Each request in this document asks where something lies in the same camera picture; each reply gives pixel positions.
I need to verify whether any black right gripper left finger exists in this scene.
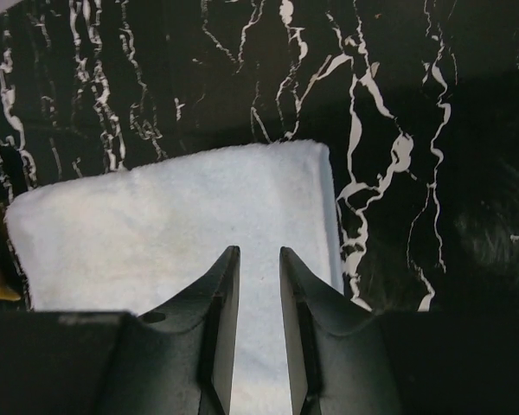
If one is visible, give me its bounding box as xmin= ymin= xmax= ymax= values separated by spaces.
xmin=0 ymin=246 xmax=240 ymax=414

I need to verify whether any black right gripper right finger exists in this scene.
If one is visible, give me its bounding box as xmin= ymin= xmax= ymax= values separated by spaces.
xmin=279 ymin=247 xmax=519 ymax=414

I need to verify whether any light blue terry towel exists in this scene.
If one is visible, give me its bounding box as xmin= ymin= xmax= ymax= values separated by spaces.
xmin=5 ymin=140 xmax=343 ymax=414

